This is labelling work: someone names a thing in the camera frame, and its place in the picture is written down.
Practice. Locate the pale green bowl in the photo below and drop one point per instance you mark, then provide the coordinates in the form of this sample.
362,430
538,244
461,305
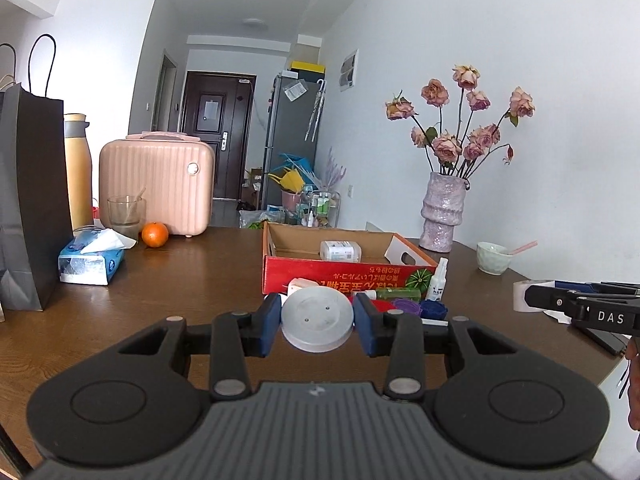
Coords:
491,258

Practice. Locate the orange thermos bottle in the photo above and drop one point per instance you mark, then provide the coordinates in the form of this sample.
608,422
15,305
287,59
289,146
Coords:
78,170

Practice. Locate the green tube white cap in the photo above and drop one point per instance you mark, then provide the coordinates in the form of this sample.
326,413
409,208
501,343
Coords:
389,294

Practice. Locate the white round lid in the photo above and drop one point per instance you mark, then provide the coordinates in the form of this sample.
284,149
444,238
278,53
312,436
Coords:
298,284
317,319

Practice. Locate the blue tissue pack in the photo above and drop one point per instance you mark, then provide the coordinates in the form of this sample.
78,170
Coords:
93,256

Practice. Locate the cluttered small cart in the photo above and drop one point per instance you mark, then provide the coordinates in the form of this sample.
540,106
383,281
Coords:
307,198

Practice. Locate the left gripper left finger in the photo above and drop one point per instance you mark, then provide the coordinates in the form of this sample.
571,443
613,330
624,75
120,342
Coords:
142,397

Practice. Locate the blue flower-shaped object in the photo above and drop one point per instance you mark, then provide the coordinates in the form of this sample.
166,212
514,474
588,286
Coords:
433,310

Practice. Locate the dried pink roses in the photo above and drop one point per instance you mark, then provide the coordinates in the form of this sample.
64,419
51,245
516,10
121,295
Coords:
459,152

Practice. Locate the orange fruit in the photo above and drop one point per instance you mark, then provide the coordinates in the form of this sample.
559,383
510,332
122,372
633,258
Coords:
154,234

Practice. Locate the white jar in box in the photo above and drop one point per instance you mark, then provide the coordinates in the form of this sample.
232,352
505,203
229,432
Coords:
340,251

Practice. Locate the red cardboard box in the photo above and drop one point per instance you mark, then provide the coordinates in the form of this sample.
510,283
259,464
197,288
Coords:
386,259

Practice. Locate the white spray bottle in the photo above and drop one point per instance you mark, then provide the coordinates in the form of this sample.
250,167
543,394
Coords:
438,281

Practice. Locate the dark brown door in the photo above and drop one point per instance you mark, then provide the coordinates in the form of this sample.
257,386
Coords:
216,108

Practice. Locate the clear drinking glass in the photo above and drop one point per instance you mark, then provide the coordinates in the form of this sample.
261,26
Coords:
125,215

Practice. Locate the red white lint brush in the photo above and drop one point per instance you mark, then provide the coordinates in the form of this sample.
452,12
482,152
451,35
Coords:
384,306

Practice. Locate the wall panel frame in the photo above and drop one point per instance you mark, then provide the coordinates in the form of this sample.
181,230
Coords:
348,71

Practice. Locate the yellow box on fridge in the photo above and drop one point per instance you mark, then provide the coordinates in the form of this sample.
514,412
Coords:
307,67

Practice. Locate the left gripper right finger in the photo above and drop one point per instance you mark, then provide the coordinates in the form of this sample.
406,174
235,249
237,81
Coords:
487,395

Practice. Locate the pink ribbed suitcase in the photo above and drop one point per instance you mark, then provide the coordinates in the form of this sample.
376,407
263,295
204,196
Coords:
173,172

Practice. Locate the pink textured vase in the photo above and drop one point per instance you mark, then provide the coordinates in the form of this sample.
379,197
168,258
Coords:
442,211

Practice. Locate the dark grey paper bag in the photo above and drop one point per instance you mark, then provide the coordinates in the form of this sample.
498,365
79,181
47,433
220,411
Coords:
35,214

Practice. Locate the pink spoon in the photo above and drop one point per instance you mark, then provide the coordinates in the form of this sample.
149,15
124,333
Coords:
523,248

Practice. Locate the grey refrigerator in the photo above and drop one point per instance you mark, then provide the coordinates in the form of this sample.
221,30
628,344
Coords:
292,128

